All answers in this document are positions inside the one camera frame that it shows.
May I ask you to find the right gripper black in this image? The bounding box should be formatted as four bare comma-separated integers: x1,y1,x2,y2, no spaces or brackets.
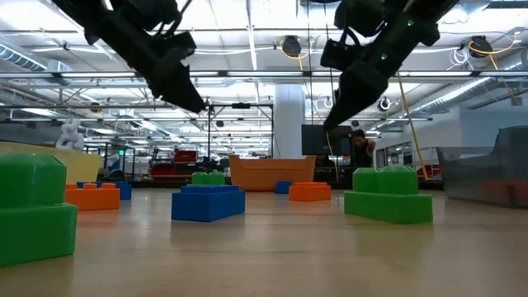
323,20,424,132

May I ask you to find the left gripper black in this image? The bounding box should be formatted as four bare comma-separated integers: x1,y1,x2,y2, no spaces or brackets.
98,12,207,115

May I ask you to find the small green toy block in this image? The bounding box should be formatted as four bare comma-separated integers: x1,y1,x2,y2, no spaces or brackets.
191,171,227,186

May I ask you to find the orange toy block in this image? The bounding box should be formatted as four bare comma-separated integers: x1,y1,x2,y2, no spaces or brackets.
64,182,121,212
288,181,332,202

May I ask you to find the wide green toy block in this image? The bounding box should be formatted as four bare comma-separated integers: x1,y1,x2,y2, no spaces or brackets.
343,165,434,225

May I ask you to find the wide blue toy block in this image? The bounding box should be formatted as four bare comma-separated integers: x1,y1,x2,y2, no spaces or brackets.
171,184,247,223

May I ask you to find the tall green toy block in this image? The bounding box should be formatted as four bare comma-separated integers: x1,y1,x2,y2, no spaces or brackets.
0,152,78,267

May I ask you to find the person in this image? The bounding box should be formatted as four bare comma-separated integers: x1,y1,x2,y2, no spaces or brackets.
351,129,377,170

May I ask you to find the black monitor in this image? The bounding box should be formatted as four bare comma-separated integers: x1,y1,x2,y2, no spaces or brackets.
301,124,355,157

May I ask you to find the red cart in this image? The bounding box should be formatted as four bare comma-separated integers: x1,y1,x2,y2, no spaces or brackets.
149,149,200,182

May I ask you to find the white column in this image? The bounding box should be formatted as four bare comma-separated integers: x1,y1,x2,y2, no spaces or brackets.
274,84,306,160

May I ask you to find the orange plastic bin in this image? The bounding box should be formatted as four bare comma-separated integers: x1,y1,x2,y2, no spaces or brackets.
229,154,318,192

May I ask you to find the yellow plastic bin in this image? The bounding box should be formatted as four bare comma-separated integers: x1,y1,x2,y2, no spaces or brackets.
0,141,102,186

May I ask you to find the white sculpture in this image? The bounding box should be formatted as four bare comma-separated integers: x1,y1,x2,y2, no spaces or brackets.
54,119,86,152

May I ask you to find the grey translucent plastic bin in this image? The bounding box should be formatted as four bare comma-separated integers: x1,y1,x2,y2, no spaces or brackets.
436,125,528,209

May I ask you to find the black hanging cable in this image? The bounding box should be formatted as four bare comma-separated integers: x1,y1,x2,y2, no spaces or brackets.
323,24,336,104

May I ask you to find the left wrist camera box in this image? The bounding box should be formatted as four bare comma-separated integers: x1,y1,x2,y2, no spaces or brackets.
163,31,198,61

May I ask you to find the black metal frame stand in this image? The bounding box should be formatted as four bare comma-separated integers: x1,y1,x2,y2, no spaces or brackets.
206,102,276,160

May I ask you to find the long yellow hanging cable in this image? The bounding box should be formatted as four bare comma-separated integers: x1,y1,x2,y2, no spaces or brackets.
395,73,431,182

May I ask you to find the black ceiling cable reel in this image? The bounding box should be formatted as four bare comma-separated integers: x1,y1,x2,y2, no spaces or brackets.
469,35,493,59
281,35,303,59

